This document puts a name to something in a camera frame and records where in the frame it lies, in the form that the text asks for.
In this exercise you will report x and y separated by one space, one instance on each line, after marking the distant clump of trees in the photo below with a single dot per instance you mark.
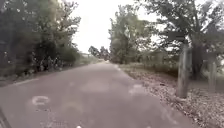
98 53

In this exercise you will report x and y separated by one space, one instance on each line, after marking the grey asphalt road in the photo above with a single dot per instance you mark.
96 96

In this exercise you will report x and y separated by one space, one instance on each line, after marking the row of trees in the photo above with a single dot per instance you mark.
186 20
36 33

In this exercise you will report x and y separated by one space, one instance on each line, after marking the grass verge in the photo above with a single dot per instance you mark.
20 78

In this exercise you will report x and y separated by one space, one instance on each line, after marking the leaf-strewn dirt verge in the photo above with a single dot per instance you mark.
200 105

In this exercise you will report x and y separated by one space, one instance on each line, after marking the wooden post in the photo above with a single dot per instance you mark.
183 71
211 76

